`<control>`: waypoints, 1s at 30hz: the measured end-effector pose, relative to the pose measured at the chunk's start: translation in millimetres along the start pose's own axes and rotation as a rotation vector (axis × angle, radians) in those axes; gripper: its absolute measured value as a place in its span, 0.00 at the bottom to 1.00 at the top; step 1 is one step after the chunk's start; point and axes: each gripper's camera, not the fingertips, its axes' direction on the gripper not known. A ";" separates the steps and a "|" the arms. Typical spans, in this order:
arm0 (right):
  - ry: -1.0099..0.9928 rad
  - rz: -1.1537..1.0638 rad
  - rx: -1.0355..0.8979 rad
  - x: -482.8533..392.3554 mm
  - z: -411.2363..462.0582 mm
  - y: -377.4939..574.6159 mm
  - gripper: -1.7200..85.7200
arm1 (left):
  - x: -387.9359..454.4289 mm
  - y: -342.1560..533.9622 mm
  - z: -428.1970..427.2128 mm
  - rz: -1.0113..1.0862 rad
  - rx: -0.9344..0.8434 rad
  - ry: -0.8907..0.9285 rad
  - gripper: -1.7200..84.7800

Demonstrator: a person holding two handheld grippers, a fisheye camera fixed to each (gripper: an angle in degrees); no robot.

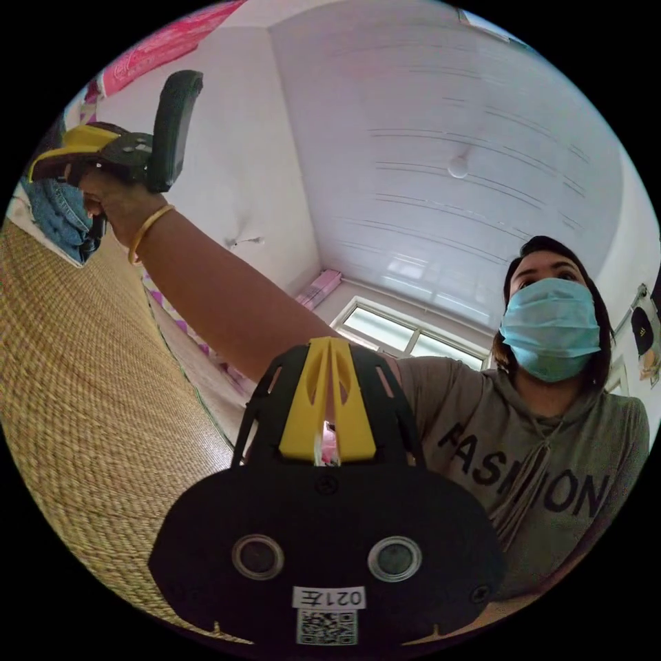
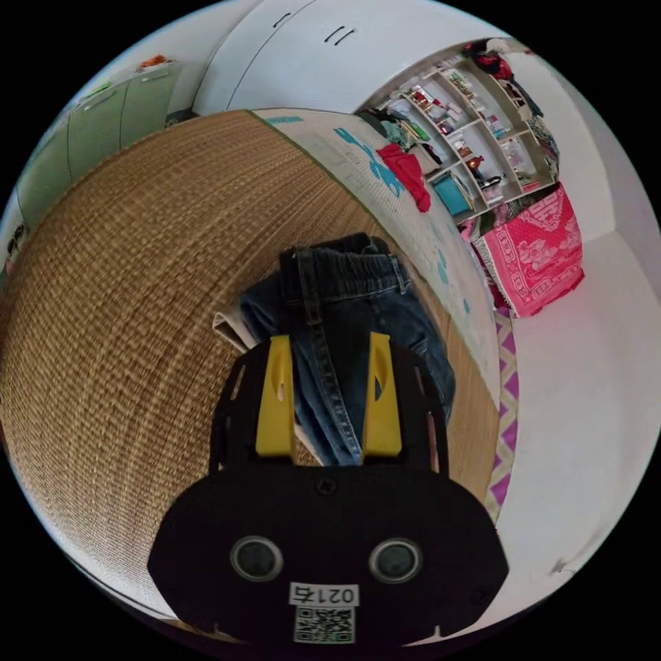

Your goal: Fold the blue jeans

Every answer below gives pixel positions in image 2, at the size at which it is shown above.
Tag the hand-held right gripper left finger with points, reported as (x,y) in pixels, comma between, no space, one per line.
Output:
(276,413)

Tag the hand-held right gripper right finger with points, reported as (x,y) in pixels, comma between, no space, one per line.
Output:
(383,418)

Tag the blue jeans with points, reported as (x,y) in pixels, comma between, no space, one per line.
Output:
(356,330)

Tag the white board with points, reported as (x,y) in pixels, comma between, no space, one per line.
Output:
(232,330)

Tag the purple patterned rug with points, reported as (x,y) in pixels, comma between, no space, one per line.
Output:
(505,413)

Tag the bed with woven mat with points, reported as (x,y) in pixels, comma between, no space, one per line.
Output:
(129,289)

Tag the pink patterned cloth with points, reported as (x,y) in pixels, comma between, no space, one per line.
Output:
(534,253)

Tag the red garment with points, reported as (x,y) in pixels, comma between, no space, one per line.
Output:
(408,173)

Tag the white shelf with items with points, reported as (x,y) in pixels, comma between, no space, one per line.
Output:
(465,139)

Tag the green cabinet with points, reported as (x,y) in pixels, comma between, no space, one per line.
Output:
(88,139)

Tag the white wardrobe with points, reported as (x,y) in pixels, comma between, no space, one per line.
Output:
(320,57)

